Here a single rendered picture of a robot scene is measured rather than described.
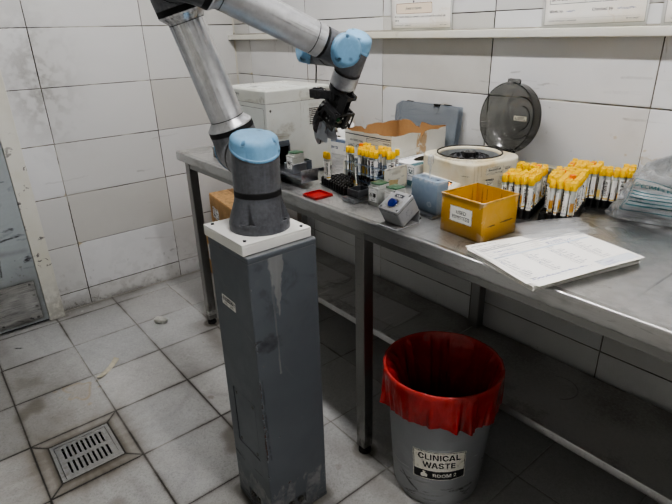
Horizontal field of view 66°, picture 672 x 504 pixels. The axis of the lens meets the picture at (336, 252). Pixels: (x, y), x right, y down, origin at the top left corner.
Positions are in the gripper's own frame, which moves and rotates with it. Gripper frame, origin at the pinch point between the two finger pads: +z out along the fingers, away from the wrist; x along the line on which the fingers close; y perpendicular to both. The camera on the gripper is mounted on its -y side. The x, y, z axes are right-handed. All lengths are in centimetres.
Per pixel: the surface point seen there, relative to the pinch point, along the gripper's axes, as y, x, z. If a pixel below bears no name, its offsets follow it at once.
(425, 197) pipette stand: 39.3, 5.8, -9.0
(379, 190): 27.3, 2.0, -2.0
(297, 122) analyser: -20.2, 8.4, 9.8
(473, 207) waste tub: 55, -1, -22
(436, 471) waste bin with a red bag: 93, -6, 48
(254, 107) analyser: -29.7, -3.7, 8.7
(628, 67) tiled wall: 46, 59, -48
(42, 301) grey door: -84, -66, 154
